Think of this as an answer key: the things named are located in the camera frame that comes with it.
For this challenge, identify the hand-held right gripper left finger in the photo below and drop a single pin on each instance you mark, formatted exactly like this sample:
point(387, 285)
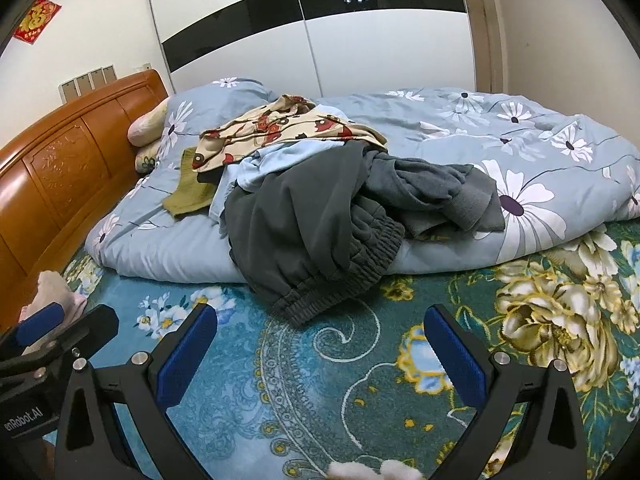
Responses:
point(187, 355)

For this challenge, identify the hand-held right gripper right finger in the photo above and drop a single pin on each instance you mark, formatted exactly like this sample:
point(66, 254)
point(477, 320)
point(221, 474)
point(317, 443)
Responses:
point(452, 355)

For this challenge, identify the white fluffy cloth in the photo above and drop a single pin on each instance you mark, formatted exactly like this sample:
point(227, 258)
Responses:
point(370, 472)

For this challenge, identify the red wall decoration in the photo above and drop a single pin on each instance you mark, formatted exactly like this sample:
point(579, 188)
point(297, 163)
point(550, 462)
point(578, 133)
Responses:
point(36, 20)

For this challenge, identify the cream car-print garment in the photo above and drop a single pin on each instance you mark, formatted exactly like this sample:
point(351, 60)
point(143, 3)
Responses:
point(280, 120)

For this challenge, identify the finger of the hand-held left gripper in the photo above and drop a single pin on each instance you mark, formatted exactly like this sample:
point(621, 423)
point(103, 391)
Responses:
point(42, 319)
point(95, 324)

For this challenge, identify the wall switch panel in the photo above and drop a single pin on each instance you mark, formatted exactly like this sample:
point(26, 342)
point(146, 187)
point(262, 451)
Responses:
point(97, 79)
point(69, 91)
point(110, 73)
point(83, 84)

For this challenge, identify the white and black wardrobe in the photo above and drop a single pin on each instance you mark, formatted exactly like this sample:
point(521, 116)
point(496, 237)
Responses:
point(225, 0)

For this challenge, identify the floral print pillow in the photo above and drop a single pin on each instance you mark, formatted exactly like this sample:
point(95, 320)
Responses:
point(147, 160)

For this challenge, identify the olive green garment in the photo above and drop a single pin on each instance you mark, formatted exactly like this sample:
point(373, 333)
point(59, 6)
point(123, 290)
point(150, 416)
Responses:
point(190, 190)

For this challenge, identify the dark grey pants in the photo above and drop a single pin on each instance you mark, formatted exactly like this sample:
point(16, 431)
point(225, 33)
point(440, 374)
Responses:
point(300, 220)

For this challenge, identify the wooden bed headboard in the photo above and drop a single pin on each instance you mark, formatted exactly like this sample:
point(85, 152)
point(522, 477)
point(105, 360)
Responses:
point(65, 160)

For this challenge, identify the light blue garment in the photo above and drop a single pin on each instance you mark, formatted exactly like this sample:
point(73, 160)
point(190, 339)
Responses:
point(280, 160)

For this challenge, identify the grey sweater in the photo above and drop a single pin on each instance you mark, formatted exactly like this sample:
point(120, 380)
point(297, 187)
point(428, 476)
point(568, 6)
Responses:
point(430, 185)

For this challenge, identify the teal floral bed sheet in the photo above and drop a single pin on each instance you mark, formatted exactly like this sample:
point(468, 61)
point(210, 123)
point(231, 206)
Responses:
point(350, 360)

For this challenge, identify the beige door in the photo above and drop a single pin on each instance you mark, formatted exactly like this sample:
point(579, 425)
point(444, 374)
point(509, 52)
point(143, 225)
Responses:
point(485, 35)

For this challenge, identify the blue floral quilt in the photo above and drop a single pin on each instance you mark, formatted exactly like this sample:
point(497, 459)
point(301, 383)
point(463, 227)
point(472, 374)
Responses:
point(500, 125)

